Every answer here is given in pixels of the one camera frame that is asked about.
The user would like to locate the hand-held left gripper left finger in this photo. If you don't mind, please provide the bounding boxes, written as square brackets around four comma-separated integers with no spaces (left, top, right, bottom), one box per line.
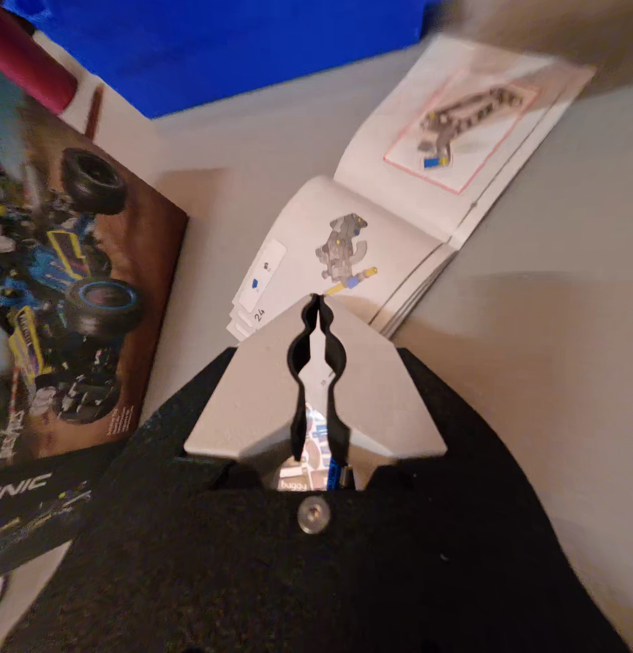
[184,294,318,462]

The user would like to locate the large blue plastic bin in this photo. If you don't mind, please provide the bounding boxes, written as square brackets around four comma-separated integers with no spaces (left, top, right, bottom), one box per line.
[0,0,442,119]

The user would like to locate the lego instruction booklet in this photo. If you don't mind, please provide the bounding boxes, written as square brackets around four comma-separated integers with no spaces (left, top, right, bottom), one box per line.
[226,35,598,344]

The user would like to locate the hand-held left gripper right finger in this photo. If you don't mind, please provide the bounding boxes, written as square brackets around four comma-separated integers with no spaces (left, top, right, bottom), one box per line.
[318,295,447,491]

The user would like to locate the lego set box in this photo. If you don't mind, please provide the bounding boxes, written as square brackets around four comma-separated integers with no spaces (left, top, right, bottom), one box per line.
[0,66,190,577]

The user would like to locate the brown stick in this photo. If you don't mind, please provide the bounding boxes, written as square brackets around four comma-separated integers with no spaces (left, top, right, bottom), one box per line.
[84,84,106,141]

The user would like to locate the maroon bottle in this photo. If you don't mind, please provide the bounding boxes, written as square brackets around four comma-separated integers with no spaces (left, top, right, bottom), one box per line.
[0,5,81,115]

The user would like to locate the small blue lego piece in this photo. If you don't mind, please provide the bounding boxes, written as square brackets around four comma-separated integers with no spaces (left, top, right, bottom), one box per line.
[327,456,354,491]

